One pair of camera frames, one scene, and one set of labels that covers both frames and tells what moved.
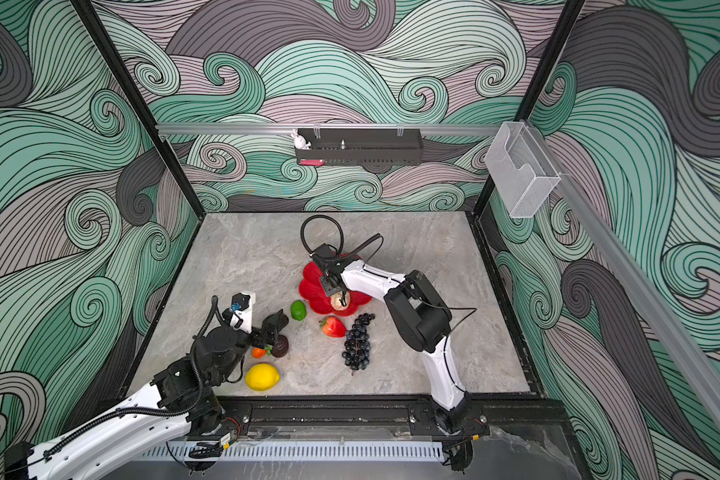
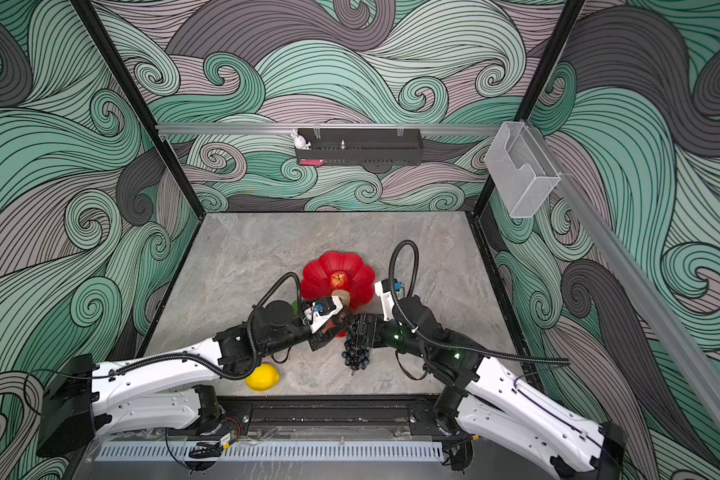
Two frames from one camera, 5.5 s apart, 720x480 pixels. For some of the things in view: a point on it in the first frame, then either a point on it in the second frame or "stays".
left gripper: [272, 331] → [320, 340]
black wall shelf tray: [360, 146] stays
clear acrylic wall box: [522, 172] stays
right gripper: [328, 288] → [370, 321]
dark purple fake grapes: [356, 354] stays
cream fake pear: [336, 303] stays
